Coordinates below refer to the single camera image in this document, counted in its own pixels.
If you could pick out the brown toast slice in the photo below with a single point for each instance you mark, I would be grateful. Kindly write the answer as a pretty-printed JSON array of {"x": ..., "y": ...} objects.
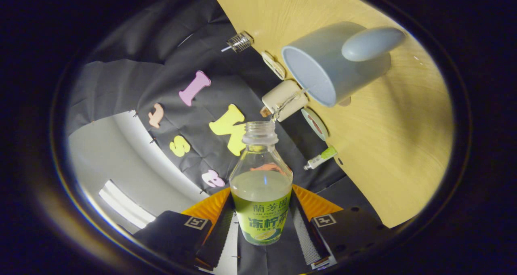
[{"x": 265, "y": 112}]

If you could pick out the cream toaster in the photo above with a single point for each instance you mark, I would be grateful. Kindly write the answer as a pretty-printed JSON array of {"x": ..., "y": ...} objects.
[{"x": 282, "y": 95}]

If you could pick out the slim white green bottle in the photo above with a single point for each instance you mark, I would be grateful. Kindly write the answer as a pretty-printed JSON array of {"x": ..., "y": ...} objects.
[{"x": 319, "y": 158}]

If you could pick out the long ceiling light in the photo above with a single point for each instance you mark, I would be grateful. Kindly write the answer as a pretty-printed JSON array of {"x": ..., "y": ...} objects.
[{"x": 125, "y": 204}]

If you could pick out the wooden table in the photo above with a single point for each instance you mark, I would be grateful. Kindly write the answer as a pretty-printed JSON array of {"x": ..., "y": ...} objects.
[{"x": 383, "y": 145}]

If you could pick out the white stick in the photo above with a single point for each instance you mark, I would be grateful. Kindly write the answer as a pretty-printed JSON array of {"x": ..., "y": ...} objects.
[{"x": 226, "y": 48}]

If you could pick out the green label juice bottle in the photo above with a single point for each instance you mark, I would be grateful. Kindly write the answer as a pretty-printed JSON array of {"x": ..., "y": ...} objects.
[{"x": 261, "y": 214}]

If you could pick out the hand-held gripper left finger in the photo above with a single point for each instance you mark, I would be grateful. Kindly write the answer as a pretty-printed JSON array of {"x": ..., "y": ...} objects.
[{"x": 216, "y": 242}]

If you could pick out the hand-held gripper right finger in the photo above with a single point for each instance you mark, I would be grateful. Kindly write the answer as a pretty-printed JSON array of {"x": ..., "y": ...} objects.
[{"x": 309, "y": 242}]

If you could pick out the pale grey cup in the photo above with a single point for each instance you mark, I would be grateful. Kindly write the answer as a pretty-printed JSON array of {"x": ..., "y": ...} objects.
[{"x": 323, "y": 49}]

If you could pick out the brown bread piece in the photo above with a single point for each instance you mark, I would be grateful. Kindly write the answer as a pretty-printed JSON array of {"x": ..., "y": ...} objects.
[
  {"x": 317, "y": 129},
  {"x": 310, "y": 118}
]

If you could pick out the white divided snack tray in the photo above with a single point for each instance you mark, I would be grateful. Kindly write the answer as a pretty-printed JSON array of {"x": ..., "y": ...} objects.
[{"x": 274, "y": 65}]

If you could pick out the pale green plate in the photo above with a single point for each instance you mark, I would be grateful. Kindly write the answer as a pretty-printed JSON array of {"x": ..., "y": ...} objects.
[{"x": 319, "y": 133}]

